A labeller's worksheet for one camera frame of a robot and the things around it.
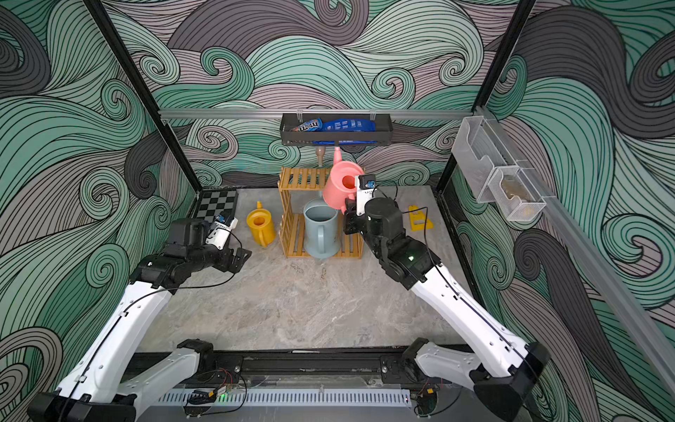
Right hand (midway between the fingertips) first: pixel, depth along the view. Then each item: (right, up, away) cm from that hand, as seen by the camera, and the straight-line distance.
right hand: (354, 199), depth 67 cm
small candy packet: (-13, +28, +25) cm, 39 cm away
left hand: (-35, -13, +8) cm, 38 cm away
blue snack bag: (+1, +27, +24) cm, 37 cm away
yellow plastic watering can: (-33, -7, +27) cm, 43 cm away
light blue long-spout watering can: (-9, -8, +16) cm, 20 cm away
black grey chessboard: (-56, 0, +43) cm, 71 cm away
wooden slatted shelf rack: (-23, -9, +39) cm, 46 cm away
